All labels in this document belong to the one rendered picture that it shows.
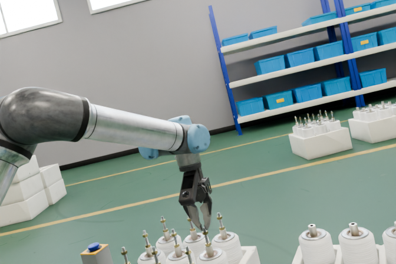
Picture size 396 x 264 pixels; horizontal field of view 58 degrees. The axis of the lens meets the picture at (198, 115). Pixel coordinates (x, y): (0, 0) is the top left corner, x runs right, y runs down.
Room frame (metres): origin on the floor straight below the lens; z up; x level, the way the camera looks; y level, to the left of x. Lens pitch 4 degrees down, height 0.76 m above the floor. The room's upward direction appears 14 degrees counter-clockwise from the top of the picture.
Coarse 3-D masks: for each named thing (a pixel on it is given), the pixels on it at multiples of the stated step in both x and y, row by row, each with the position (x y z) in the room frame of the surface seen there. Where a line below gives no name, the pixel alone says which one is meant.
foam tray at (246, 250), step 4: (244, 248) 1.24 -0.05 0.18; (248, 248) 1.23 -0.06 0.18; (252, 248) 1.23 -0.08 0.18; (256, 248) 1.23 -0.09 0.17; (244, 252) 1.23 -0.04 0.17; (248, 252) 1.20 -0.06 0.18; (252, 252) 1.20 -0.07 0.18; (256, 252) 1.23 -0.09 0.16; (244, 256) 1.18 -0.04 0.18; (248, 256) 1.17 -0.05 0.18; (252, 256) 1.19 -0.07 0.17; (256, 256) 1.22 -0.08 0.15; (240, 260) 1.16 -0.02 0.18; (244, 260) 1.15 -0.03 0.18; (248, 260) 1.15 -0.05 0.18; (252, 260) 1.18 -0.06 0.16; (256, 260) 1.21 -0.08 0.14
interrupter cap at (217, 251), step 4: (216, 248) 1.13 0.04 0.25; (204, 252) 1.12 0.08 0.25; (216, 252) 1.10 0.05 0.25; (220, 252) 1.09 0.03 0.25; (200, 256) 1.10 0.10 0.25; (204, 256) 1.09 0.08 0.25; (208, 256) 1.09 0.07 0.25; (212, 256) 1.08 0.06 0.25; (216, 256) 1.07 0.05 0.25; (204, 260) 1.07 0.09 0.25; (208, 260) 1.06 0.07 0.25
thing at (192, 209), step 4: (192, 204) 1.10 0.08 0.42; (188, 208) 1.10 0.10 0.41; (192, 208) 1.10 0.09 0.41; (196, 208) 1.10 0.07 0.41; (192, 212) 1.10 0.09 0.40; (196, 212) 1.10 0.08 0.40; (192, 216) 1.10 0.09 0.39; (196, 216) 1.10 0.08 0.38; (192, 220) 1.10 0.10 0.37; (196, 220) 1.09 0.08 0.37; (196, 224) 1.10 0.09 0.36; (200, 224) 1.10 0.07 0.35; (200, 228) 1.10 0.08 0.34
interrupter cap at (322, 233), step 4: (316, 228) 1.10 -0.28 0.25; (304, 232) 1.09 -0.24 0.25; (308, 232) 1.09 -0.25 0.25; (320, 232) 1.07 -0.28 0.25; (324, 232) 1.06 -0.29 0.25; (304, 236) 1.06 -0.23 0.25; (308, 236) 1.06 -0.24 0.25; (312, 236) 1.06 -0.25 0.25; (316, 236) 1.05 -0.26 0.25; (320, 236) 1.04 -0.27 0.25; (324, 236) 1.04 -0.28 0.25
